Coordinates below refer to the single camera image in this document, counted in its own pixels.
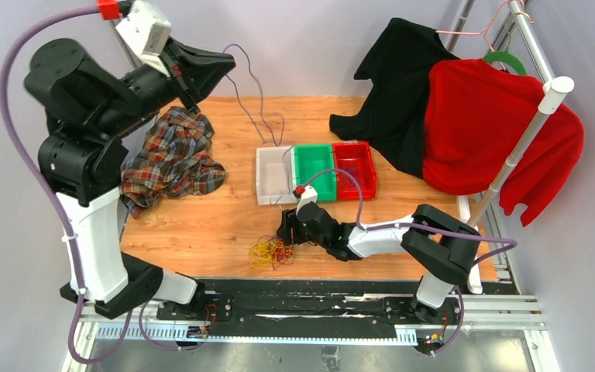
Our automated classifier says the white plastic bin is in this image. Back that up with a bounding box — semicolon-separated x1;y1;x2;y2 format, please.
256;146;297;205

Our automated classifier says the green plastic bin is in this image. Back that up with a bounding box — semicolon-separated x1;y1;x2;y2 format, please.
294;143;337;202

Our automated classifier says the white clothes rack pole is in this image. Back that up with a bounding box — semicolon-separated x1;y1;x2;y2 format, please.
467;76;575;227

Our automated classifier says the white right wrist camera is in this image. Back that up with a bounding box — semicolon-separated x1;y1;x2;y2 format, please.
296;185;318;212

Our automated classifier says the red plastic bin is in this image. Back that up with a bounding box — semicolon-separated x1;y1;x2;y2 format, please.
332;142;377;201

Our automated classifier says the black shirt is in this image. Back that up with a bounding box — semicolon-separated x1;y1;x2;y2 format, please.
329;18;456;178

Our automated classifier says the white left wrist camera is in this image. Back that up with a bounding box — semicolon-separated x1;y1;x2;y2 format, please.
115;0;172;77

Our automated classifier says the wire pile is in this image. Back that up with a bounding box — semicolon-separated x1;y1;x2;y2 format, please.
249;235;298;271

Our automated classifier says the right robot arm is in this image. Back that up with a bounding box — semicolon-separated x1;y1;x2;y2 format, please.
276;202;480;323

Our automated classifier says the pink wire hanger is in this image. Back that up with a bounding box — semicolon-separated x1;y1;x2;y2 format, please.
435;0;511;52

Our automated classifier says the green clothes hanger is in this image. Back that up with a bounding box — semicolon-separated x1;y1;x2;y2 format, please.
483;50;528;76

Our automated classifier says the plaid flannel shirt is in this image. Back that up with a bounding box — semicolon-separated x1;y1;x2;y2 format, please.
120;106;228;219

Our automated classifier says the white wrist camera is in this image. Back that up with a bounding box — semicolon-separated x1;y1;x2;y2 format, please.
296;185;318;212
115;0;172;77

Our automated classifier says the red sweater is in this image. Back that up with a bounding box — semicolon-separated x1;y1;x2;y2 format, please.
422;59;584;226

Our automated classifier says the purple wire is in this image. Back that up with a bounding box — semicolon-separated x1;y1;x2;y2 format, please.
222;43;298;202

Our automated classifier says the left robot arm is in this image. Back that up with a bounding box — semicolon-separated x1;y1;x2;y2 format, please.
24;38;236;320

